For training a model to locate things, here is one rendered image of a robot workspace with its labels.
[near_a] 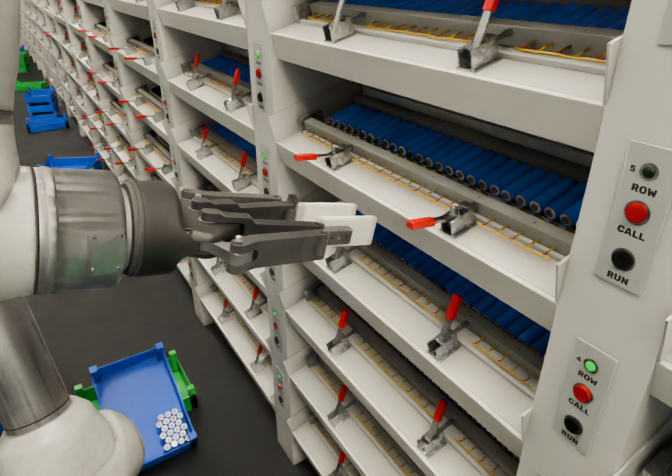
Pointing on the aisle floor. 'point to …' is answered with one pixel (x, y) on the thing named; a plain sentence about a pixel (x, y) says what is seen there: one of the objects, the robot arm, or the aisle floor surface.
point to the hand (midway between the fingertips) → (336, 224)
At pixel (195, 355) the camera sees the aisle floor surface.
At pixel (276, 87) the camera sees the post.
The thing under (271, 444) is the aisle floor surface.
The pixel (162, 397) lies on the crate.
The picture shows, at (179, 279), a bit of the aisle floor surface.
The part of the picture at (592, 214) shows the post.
